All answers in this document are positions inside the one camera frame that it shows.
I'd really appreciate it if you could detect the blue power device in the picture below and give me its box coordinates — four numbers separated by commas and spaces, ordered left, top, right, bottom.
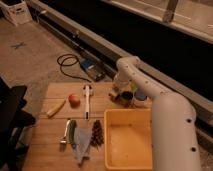
80, 59, 105, 82

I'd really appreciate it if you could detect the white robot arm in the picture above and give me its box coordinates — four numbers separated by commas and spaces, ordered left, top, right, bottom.
114, 56, 202, 171

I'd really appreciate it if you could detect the green cup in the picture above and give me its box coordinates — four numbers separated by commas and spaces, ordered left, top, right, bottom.
131, 82, 137, 92

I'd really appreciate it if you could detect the dark grape bunch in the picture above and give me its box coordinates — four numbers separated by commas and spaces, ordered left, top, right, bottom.
90, 120, 104, 146

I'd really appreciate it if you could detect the white cardboard box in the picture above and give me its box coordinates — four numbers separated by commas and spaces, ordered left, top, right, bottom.
0, 0, 32, 26

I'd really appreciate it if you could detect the red apple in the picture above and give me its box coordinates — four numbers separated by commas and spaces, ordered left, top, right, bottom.
68, 94, 80, 108

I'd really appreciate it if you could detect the yellow banana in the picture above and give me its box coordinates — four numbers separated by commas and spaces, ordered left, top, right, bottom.
46, 100, 65, 118

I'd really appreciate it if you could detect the black chair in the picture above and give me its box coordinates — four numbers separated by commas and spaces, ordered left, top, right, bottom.
0, 77, 36, 171

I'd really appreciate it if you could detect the blue-grey cloth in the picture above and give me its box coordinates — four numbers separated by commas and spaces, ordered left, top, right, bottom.
74, 128, 91, 165

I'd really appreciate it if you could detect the black cable loop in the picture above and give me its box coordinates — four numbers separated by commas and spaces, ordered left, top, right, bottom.
56, 53, 93, 83

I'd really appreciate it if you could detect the metal spatula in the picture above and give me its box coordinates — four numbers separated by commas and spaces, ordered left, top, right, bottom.
60, 119, 70, 147

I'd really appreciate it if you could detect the green cucumber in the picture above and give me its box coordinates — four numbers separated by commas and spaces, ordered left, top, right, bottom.
69, 120, 77, 145

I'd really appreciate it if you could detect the yellow plastic bin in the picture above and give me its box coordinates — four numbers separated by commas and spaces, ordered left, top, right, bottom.
104, 109, 153, 171

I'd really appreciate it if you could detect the small metal cup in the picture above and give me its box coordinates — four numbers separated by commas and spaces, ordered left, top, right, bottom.
121, 91, 133, 107

